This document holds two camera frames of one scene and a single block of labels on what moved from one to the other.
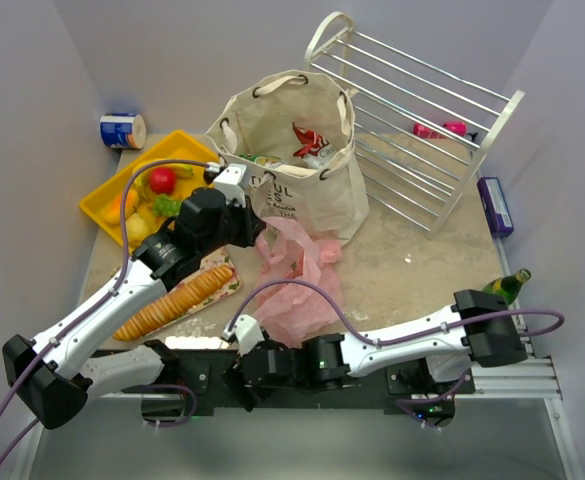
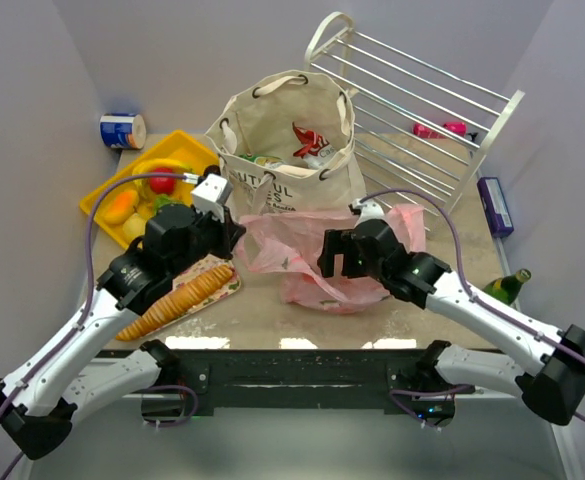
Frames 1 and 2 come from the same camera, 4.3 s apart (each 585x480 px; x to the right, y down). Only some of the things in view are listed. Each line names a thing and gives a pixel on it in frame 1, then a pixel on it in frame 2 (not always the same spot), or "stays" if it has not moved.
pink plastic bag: (291, 312) -> (289, 244)
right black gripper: (245, 375) -> (354, 248)
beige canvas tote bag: (294, 134) stays
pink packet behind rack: (426, 132) stays
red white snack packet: (315, 150) stays
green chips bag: (264, 160) stays
